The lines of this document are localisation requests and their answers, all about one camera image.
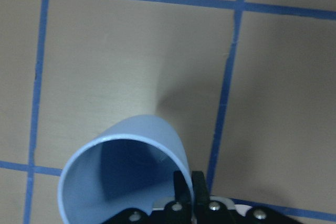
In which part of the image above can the blue cup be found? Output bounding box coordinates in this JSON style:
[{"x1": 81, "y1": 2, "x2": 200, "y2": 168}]
[{"x1": 57, "y1": 115, "x2": 194, "y2": 223}]

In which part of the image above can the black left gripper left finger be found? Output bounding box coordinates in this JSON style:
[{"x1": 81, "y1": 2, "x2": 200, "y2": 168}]
[{"x1": 173, "y1": 171, "x2": 192, "y2": 208}]

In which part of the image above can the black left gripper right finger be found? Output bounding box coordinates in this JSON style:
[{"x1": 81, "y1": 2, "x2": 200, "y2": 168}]
[{"x1": 192, "y1": 171, "x2": 210, "y2": 206}]

